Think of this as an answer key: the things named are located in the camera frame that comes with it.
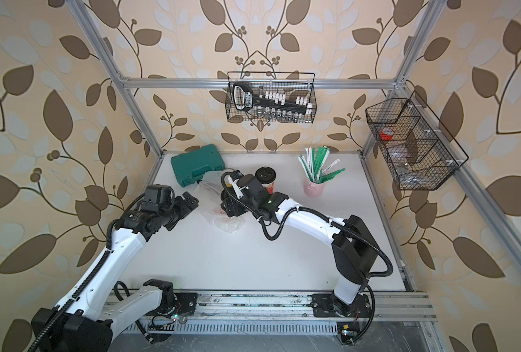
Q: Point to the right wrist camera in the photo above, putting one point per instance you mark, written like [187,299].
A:
[233,180]

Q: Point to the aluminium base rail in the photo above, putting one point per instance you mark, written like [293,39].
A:
[218,312]

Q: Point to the green plastic tool case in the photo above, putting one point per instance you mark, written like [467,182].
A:
[190,167]

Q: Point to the black socket set holder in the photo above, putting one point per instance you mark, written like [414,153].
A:
[244,98]

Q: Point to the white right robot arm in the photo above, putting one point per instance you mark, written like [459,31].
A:
[358,257]

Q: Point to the black wire basket wall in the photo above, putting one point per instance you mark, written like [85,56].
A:
[294,84]
[423,154]

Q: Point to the red cup black lid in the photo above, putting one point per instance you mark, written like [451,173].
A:
[267,177]
[218,211]

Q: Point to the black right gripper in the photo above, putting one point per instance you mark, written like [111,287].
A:
[232,203]

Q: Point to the black wire basket back wall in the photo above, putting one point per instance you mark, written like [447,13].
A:
[294,84]

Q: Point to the red item in basket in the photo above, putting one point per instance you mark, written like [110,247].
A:
[386,134]

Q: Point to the black wire basket right wall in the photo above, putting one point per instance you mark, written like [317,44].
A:
[423,154]

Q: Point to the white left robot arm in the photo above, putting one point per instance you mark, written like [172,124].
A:
[80,321]

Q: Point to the pink straw holder cup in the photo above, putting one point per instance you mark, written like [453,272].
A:
[313,190]

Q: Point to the clear plastic carrier bag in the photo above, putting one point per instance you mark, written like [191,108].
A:
[209,191]

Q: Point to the green white wrapped straws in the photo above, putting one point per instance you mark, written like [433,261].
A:
[313,163]

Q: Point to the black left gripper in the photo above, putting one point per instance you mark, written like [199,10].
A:
[184,209]

